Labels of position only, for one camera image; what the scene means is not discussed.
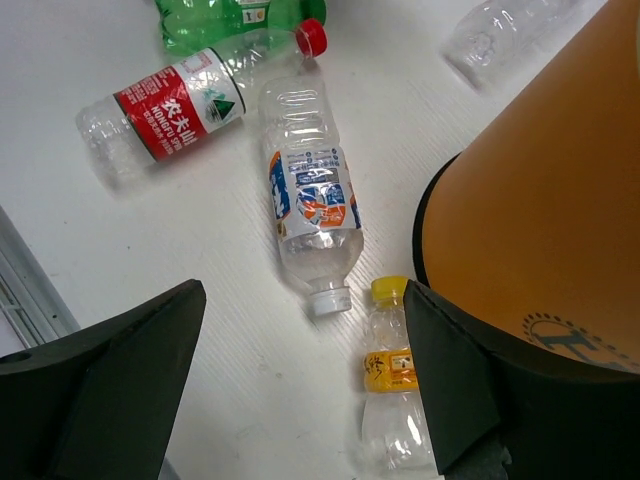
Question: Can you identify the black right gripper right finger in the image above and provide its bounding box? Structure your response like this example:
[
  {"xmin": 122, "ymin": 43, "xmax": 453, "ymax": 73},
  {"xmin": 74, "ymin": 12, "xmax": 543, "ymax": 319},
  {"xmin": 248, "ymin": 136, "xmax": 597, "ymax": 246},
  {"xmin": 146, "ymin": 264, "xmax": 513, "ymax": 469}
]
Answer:
[{"xmin": 404, "ymin": 282, "xmax": 639, "ymax": 479}]

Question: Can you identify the aluminium table edge rail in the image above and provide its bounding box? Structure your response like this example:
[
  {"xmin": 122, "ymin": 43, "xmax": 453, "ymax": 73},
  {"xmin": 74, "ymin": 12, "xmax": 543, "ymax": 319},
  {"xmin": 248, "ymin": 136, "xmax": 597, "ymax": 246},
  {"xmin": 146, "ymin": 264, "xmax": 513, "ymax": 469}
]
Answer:
[{"xmin": 1, "ymin": 212, "xmax": 80, "ymax": 349}]

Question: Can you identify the orange cylindrical bin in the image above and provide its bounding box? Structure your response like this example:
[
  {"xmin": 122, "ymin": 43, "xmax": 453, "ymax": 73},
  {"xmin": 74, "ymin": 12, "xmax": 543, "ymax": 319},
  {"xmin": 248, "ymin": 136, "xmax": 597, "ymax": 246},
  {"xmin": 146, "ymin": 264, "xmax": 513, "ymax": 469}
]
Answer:
[{"xmin": 413, "ymin": 1, "xmax": 639, "ymax": 373}]

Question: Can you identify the red label Nongfu water bottle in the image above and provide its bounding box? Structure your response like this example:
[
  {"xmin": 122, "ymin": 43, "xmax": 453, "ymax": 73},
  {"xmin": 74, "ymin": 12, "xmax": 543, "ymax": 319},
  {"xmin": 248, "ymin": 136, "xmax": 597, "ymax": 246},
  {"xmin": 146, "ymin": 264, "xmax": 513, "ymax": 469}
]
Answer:
[{"xmin": 76, "ymin": 19, "xmax": 328, "ymax": 184}]

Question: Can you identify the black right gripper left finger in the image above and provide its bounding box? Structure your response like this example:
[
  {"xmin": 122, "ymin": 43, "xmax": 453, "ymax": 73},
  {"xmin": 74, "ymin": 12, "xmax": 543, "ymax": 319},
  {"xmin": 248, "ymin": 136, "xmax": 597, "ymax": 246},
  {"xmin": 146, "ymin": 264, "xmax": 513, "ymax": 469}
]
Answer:
[{"xmin": 1, "ymin": 279, "xmax": 206, "ymax": 479}]

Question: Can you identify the yellow cap small bottle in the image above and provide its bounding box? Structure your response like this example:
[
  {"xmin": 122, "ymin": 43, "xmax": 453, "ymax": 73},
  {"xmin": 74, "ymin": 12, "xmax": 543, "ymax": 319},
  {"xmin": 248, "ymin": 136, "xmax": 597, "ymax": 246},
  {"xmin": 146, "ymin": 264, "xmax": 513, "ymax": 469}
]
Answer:
[{"xmin": 361, "ymin": 276, "xmax": 438, "ymax": 478}]

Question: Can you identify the green plastic bottle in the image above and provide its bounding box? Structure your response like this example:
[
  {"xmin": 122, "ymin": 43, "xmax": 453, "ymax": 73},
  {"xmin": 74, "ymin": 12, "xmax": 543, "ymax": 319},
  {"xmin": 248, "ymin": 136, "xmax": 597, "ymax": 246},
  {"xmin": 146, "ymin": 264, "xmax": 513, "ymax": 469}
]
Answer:
[{"xmin": 155, "ymin": 0, "xmax": 327, "ymax": 56}]

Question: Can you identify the clear unlabelled plastic bottle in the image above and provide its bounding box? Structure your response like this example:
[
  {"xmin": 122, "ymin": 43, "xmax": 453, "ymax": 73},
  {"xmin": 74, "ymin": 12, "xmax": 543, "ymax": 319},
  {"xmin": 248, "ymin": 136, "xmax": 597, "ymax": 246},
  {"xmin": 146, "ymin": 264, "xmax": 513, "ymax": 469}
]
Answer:
[{"xmin": 441, "ymin": 1, "xmax": 581, "ymax": 91}]

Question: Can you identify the blue orange label clear bottle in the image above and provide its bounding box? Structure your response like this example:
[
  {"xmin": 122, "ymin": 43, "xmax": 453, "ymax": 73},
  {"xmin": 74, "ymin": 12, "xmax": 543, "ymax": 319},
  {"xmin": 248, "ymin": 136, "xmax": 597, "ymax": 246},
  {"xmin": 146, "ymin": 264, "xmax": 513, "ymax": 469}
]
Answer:
[{"xmin": 259, "ymin": 76, "xmax": 364, "ymax": 316}]

